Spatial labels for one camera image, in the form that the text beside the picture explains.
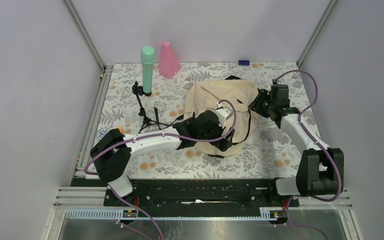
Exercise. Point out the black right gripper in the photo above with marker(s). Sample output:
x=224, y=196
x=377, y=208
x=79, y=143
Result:
x=255, y=105

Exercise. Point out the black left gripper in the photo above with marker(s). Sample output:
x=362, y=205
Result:
x=224, y=143

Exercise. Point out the beige canvas backpack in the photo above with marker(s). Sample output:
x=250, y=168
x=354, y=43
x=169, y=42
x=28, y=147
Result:
x=201, y=122

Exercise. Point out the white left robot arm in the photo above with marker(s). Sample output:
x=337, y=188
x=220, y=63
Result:
x=112, y=154

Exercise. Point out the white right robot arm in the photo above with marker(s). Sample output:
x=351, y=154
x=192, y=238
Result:
x=320, y=170

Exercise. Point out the small blue block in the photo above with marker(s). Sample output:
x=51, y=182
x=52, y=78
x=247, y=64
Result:
x=243, y=62

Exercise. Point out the pink plastic cone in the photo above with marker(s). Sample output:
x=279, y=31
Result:
x=169, y=64

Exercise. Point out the black mini tripod stand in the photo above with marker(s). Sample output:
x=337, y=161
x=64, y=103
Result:
x=137, y=90

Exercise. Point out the mint green microphone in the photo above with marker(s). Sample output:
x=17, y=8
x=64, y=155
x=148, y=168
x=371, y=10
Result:
x=147, y=58

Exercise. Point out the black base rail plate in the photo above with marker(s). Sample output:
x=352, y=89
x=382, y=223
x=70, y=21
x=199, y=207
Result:
x=198, y=199

